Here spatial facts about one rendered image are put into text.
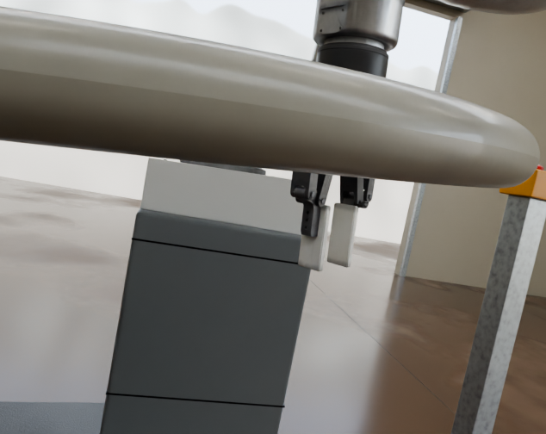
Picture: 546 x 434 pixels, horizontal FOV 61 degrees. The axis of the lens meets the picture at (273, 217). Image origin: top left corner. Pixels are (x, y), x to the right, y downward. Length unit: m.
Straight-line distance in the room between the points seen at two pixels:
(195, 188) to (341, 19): 0.62
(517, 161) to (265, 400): 1.01
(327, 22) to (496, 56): 6.00
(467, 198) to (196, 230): 5.41
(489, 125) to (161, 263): 0.89
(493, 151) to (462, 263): 6.18
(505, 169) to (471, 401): 1.47
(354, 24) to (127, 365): 0.84
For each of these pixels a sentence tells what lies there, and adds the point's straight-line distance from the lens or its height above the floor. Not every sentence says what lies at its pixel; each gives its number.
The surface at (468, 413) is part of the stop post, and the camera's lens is 1.65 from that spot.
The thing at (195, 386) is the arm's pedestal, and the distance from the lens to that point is 1.11.
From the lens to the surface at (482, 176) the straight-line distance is 0.18.
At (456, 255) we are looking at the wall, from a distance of 6.26.
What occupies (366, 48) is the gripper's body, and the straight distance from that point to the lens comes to 0.49.
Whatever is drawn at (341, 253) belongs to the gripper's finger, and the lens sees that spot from 0.53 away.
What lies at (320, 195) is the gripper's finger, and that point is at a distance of 0.47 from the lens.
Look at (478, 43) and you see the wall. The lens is 6.35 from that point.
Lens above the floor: 0.93
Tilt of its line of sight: 5 degrees down
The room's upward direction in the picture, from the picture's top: 11 degrees clockwise
